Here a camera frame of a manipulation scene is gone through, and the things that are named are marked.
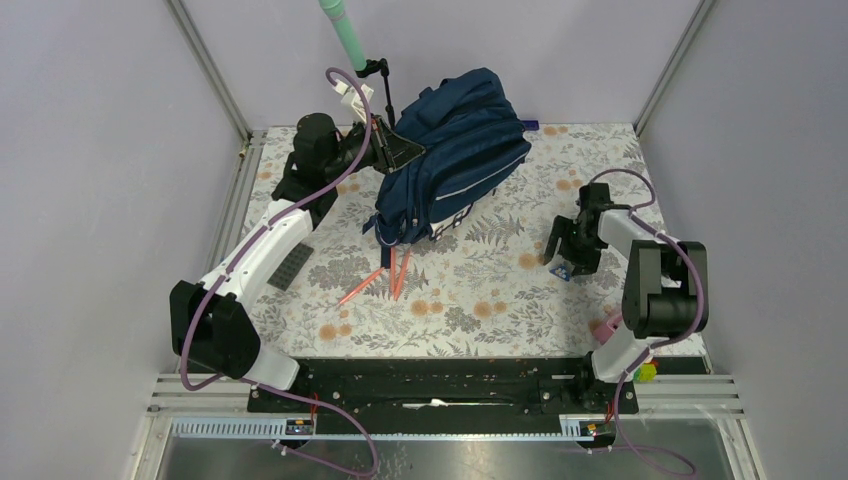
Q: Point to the green microphone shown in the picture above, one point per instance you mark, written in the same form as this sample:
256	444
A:
335	10

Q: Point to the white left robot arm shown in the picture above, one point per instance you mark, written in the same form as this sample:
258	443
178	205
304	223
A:
212	331

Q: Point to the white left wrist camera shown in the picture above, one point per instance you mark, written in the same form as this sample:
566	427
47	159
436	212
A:
351	100

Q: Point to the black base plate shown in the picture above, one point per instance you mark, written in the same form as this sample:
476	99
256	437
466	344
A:
461	395

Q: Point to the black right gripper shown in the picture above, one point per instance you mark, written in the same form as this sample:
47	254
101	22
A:
583	262

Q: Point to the grey studded building baseplate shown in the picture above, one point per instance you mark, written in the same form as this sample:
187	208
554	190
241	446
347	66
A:
287	271

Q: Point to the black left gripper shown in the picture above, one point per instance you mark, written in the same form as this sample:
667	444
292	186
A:
390	150

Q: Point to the blue triangle sticker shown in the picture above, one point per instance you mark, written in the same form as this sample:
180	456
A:
561	272

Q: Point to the pink tape roll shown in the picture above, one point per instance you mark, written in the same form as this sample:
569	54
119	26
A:
603	330

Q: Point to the aluminium frame rail right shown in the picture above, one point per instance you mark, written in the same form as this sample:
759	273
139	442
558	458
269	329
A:
690	33

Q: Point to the navy blue backpack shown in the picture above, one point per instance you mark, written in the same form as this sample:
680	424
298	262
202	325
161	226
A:
472	139

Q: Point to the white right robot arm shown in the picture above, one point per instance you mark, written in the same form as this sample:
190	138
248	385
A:
665	293

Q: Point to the aluminium frame rail left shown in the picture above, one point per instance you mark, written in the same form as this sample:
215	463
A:
238	195

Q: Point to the aluminium frame rail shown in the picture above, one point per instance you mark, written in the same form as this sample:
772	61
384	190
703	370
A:
238	195
690	33

